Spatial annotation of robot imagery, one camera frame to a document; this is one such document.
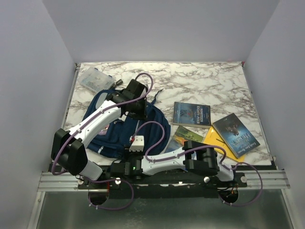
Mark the navy blue student backpack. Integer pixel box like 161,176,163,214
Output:
87,98,171,159

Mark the purple highlighter marker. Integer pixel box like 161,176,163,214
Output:
99,126,109,135

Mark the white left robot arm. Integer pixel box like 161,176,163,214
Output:
51,79,150,188

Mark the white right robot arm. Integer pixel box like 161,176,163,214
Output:
109,141,237,187

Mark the black metal flashlight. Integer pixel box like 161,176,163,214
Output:
116,79,123,86

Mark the Animal Farm book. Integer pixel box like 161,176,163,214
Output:
164,126,203,153

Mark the clear plastic organiser box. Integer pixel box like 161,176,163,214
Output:
78,67,115,93

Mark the Nineteen Eighty-Four book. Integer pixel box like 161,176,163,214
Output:
173,102,212,128

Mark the yellow notebook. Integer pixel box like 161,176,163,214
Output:
203,127,245,162

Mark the blue picture book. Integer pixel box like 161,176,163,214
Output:
212,113,260,158

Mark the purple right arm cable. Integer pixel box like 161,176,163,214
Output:
132,121,264,208

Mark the black mounting base plate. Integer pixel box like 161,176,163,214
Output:
47,162,278,200

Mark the aluminium extrusion rail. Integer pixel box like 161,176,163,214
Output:
37,170,290,192

